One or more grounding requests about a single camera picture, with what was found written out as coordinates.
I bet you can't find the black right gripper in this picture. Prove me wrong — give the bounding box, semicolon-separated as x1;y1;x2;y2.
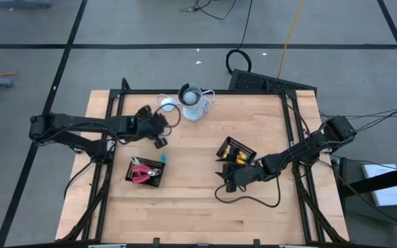
215;157;265;193

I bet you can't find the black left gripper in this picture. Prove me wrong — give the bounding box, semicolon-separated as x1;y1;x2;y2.
136;105;169;149

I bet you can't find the white round puck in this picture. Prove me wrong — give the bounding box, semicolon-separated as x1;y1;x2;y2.
160;98;176;112

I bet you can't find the white cylindrical desk device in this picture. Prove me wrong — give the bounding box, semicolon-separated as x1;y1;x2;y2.
177;82;210;122

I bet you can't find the black perforated metal panel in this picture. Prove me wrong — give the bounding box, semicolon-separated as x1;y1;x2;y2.
228;68;318;93

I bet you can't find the black stand beam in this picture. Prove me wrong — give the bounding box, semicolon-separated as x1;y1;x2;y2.
338;163;397;199

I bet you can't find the white booklet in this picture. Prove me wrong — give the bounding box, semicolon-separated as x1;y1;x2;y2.
361;163;397;207

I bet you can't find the white device cable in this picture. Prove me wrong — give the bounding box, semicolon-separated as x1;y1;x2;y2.
155;88;216;113

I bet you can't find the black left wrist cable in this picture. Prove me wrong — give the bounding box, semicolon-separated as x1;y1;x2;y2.
155;102;182;129

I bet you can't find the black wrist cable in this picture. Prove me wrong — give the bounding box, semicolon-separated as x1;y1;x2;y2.
214;172;282;209
155;102;182;129

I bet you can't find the black aluminium table frame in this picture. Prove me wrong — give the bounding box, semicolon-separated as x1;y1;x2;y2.
55;77;349;248

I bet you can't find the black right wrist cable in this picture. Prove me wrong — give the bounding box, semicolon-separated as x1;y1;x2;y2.
214;172;282;209

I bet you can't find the black coiled floor cable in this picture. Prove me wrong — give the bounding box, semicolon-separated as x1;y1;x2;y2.
225;0;254;75

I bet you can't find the thin black floor cable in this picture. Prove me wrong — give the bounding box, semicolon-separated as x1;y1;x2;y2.
179;0;238;21

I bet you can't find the yellow floor cable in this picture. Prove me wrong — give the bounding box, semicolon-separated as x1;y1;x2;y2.
276;0;305;79

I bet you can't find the black power cable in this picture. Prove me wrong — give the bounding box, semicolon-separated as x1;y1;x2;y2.
334;99;397;138

